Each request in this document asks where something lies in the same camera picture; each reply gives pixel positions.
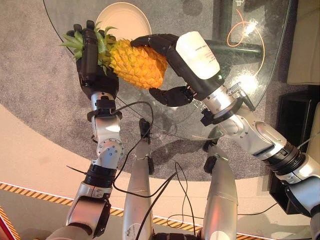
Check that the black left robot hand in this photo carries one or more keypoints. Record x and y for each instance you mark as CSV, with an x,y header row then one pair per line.
x,y
88,57

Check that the black cabinet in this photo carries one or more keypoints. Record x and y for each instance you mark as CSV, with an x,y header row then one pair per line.
x,y
295,117

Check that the silver robot leg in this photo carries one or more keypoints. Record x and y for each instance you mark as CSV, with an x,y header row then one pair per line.
x,y
221,195
138,190

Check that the silver left robot leg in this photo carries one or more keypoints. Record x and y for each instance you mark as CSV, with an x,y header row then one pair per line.
x,y
138,190

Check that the yellow pineapple with green crown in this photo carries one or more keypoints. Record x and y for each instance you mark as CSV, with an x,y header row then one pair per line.
x,y
137,65

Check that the round glass table top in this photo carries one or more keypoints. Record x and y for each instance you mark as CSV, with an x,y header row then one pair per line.
x,y
270,50

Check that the white round plate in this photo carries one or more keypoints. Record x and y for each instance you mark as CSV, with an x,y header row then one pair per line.
x,y
125,21

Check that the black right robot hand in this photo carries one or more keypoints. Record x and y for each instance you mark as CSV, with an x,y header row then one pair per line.
x,y
195,57

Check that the silver right robot leg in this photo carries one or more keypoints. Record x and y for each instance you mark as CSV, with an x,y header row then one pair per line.
x,y
221,195

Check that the grey carpet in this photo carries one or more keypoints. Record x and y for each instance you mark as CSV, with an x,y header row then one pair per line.
x,y
32,82

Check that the black robot waist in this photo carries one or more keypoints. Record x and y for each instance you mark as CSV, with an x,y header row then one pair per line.
x,y
175,236

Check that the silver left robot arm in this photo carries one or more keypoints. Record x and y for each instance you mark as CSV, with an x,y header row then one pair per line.
x,y
106,150

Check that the yellow black hazard tape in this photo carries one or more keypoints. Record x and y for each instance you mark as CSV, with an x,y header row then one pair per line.
x,y
50,198

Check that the dark green table base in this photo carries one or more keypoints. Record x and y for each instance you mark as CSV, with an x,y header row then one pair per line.
x,y
225,22

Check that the beige sofa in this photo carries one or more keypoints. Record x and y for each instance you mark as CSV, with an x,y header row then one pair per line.
x,y
303,45

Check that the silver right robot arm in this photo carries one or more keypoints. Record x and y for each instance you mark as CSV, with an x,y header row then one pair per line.
x,y
262,140

